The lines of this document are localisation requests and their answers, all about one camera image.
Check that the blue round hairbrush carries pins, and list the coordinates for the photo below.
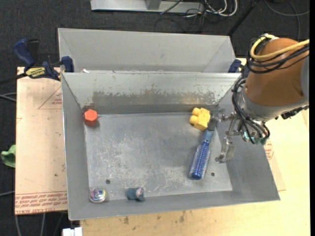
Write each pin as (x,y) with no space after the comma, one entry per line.
(200,160)

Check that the grey metal bin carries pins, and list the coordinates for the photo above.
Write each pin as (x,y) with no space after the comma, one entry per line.
(147,151)

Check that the small teal toy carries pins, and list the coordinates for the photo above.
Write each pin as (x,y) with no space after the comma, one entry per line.
(135,194)

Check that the brown cardboard board red print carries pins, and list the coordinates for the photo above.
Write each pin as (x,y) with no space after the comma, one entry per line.
(39,136)

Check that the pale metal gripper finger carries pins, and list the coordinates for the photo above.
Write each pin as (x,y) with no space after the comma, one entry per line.
(224,147)
(232,149)

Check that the orange hexagonal block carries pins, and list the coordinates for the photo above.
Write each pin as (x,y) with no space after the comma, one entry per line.
(90,117)

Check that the yellow toy building brick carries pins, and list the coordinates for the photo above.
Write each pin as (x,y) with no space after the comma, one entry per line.
(202,120)

